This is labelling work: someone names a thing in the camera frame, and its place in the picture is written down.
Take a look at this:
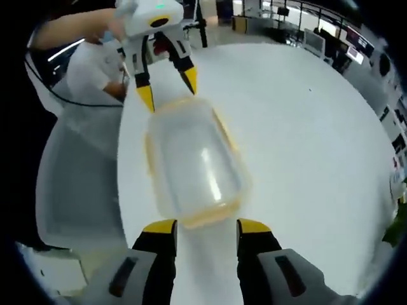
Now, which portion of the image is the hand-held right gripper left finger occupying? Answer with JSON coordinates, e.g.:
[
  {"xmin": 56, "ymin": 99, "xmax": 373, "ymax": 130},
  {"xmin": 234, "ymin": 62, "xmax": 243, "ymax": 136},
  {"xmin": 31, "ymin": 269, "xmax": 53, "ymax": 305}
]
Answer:
[{"xmin": 92, "ymin": 218, "xmax": 179, "ymax": 305}]

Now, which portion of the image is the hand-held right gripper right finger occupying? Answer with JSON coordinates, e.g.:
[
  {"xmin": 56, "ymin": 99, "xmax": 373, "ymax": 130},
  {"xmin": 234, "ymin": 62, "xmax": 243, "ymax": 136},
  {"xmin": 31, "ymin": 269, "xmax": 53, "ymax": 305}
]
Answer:
[{"xmin": 236, "ymin": 217, "xmax": 354, "ymax": 305}]

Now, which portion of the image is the clear plastic buckle container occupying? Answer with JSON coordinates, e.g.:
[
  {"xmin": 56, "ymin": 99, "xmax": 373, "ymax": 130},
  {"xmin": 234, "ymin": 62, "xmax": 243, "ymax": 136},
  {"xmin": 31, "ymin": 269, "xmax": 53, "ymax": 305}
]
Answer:
[{"xmin": 144, "ymin": 97, "xmax": 252, "ymax": 230}]

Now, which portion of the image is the white side desk black leg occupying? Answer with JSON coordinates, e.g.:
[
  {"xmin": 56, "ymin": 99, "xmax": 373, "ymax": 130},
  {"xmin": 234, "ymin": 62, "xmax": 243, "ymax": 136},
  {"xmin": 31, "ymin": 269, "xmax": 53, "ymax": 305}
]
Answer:
[{"xmin": 190, "ymin": 0, "xmax": 210, "ymax": 48}]

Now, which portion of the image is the person's white shirt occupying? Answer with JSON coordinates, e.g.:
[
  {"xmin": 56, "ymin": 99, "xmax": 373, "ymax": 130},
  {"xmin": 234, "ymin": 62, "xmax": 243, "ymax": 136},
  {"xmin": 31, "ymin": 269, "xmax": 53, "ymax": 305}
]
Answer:
[{"xmin": 65, "ymin": 39, "xmax": 130, "ymax": 105}]

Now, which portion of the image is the cardboard box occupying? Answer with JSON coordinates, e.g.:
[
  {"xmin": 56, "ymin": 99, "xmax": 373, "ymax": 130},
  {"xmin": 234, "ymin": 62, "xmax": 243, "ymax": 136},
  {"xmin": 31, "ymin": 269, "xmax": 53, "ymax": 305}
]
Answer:
[{"xmin": 231, "ymin": 15, "xmax": 249, "ymax": 32}]

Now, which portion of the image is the grey mesh office chair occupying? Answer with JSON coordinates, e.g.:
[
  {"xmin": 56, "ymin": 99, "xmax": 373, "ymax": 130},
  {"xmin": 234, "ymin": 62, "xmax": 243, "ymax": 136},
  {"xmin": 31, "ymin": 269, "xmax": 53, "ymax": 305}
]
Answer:
[{"xmin": 34, "ymin": 107, "xmax": 128, "ymax": 252}]

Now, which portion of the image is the white-backed monitor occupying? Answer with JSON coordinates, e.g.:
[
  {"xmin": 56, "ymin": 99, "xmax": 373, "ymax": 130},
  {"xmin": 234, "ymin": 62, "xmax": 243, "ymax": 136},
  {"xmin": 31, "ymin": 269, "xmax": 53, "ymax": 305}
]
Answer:
[{"xmin": 303, "ymin": 27, "xmax": 326, "ymax": 58}]

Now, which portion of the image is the green potted plant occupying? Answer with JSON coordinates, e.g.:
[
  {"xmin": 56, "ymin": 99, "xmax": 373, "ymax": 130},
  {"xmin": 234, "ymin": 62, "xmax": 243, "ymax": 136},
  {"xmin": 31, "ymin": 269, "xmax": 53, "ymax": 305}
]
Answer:
[{"xmin": 381, "ymin": 177, "xmax": 407, "ymax": 248}]

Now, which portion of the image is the small monitor red screen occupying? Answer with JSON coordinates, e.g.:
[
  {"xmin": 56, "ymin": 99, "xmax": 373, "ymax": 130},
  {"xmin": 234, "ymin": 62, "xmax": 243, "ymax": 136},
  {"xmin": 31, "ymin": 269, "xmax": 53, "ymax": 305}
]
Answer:
[{"xmin": 345, "ymin": 25, "xmax": 375, "ymax": 58}]

